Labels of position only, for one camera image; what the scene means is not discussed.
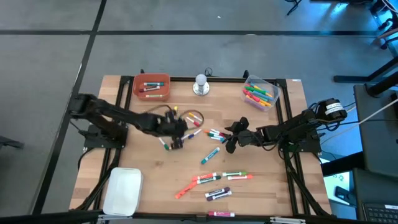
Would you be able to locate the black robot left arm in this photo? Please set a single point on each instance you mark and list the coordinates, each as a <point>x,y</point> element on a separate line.
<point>118,113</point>

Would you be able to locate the light-blue-cap small white marker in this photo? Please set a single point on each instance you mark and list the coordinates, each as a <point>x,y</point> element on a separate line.
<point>217,138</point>

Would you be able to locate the black phone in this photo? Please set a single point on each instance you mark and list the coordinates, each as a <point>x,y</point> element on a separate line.
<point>345,196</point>

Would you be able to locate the silver metal bracket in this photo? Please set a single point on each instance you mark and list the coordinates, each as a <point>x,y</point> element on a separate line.
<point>287,220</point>
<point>112,217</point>

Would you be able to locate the teal Expo marker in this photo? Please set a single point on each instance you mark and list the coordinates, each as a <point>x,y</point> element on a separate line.
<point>154,84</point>
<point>210,155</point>

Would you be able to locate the pink highlighter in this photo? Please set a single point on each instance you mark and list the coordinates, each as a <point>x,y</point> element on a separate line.
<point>252,95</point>

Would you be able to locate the pink-red Expo marker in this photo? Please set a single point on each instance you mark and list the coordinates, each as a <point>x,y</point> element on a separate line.
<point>221,214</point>

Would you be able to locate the white light bulb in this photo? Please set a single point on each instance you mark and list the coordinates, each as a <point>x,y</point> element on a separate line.
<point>201,79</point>

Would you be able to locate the dark-cap Expo marker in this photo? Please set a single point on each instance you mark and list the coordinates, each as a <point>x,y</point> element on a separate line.
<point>150,89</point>

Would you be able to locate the green-cap small white marker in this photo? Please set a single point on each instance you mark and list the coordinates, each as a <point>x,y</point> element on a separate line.
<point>211,135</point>

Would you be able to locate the green marker cap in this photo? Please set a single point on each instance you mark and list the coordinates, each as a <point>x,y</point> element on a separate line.
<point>166,147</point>

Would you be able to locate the black desk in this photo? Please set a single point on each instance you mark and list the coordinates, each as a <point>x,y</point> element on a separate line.
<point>379,143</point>

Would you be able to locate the yellow-cap small white marker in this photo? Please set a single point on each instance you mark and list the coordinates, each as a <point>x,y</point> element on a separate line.
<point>196,117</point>

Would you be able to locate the purple Expo marker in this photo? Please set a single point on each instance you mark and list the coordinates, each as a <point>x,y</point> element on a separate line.
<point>219,196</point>
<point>217,192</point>

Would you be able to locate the black keyboard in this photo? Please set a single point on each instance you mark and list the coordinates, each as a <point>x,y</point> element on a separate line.
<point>381,214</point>

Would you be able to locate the black stand legs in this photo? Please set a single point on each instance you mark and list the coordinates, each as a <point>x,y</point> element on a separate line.
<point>351,79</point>

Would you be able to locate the orange Sharpie highlighter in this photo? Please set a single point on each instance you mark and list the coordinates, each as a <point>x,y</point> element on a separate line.
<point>186,190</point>

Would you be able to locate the orange Expo marker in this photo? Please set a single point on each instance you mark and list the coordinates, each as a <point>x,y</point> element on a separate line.
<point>240,177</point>

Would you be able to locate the teal highlighter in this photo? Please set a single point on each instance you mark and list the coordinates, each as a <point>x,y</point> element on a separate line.
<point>264,96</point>

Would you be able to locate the green highlighter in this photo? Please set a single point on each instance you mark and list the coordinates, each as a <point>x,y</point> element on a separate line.
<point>258,90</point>

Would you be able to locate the black floor stand foot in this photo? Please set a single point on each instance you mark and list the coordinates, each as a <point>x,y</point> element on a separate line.
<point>9,143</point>

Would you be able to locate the black frame bracket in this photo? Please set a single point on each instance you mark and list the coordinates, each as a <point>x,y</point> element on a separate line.
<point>142,71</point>
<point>246,74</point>

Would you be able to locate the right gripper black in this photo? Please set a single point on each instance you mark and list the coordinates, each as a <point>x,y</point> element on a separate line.
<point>252,137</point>

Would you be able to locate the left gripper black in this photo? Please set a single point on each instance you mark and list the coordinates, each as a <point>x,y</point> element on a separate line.
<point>174,128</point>

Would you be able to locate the orange plastic bin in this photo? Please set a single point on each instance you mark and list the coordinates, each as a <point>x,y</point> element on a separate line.
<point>136,93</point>

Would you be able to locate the purple highlighter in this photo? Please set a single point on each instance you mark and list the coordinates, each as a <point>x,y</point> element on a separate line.
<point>253,105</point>

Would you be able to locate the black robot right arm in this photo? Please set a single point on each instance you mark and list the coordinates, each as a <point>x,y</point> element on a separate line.
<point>289,129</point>

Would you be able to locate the white plastic bin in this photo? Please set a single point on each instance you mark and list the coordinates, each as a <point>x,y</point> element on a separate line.
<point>122,193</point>

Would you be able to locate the clear plastic container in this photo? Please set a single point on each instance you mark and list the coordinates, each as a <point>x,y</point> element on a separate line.
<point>272,88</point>

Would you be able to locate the white paper label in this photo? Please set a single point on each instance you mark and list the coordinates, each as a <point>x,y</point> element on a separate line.
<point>296,80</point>

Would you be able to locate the blue-cap small white marker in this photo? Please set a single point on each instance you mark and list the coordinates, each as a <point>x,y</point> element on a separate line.
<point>190,136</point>

